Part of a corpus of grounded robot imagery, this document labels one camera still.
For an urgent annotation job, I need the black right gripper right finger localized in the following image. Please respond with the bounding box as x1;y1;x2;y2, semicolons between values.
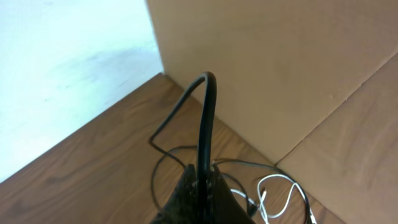
206;164;254;224

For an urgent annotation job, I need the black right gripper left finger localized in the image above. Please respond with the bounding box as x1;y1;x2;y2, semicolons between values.
150;164;198;224

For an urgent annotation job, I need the white USB cable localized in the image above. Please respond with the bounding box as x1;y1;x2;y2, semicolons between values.
229;173;318;224

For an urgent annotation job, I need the brown cardboard side panel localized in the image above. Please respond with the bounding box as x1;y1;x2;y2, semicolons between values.
147;0;397;223

